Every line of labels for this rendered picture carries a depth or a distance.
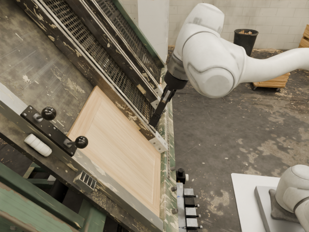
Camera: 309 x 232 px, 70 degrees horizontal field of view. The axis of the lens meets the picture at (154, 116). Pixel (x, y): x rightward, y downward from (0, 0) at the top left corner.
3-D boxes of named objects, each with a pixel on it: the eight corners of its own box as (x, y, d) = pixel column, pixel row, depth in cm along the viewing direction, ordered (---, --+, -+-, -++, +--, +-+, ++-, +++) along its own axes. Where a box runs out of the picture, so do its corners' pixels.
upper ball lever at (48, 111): (36, 127, 67) (52, 123, 57) (25, 118, 65) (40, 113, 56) (45, 118, 69) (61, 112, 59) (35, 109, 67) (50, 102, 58)
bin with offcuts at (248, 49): (254, 64, 497) (261, 34, 460) (230, 63, 503) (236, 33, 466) (248, 56, 539) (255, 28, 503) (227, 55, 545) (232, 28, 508)
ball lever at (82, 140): (66, 151, 72) (85, 151, 63) (57, 144, 71) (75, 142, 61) (73, 142, 74) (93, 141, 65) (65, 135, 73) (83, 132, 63)
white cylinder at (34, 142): (21, 142, 64) (43, 159, 68) (28, 138, 63) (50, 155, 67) (27, 136, 67) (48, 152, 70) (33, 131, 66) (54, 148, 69)
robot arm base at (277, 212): (303, 191, 123) (306, 185, 120) (312, 228, 106) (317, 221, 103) (267, 184, 129) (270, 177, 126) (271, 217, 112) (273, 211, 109)
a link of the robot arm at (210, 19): (168, 44, 70) (173, 64, 60) (191, -8, 60) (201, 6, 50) (199, 55, 73) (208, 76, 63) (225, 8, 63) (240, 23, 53)
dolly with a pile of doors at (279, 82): (283, 93, 385) (291, 72, 362) (252, 91, 391) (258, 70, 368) (272, 78, 435) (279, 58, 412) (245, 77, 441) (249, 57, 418)
